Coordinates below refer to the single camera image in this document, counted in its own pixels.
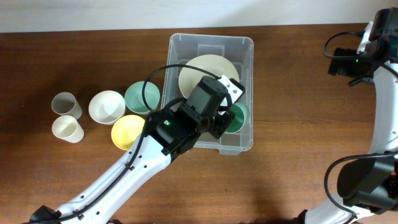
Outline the beige plate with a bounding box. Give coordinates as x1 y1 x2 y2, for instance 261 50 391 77
178 54 239 98

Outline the green cup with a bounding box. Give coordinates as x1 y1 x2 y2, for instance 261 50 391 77
225 103 250 133

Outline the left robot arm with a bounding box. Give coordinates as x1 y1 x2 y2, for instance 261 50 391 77
29 76 245 224

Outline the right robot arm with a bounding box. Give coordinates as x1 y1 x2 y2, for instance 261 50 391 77
293 7 397 223

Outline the clear plastic storage bin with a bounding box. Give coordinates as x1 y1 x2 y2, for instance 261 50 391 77
167 33 254 156

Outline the green bowl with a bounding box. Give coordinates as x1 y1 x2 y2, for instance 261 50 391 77
124 81 160 115

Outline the yellow bowl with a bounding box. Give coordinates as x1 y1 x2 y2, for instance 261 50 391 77
111 115 145 151

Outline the white bowl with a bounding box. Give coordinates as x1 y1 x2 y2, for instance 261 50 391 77
88 90 126 125

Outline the cream cup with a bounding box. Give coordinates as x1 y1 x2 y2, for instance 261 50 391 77
52 115 85 143

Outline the grey cup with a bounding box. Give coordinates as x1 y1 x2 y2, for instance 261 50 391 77
52 92 83 119

